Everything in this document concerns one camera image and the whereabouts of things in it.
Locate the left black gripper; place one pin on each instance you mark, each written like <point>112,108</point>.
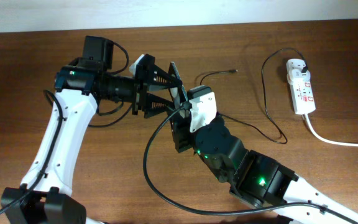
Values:
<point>142,83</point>

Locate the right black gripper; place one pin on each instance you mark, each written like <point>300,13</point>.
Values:
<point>182,133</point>

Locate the black smartphone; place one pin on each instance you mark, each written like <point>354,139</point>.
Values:
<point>178,94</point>

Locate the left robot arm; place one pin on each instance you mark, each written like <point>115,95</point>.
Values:
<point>44,195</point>

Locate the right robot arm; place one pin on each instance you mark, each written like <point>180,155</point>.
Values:
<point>255,179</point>

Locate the white power strip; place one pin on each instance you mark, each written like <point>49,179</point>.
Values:
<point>302,95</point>

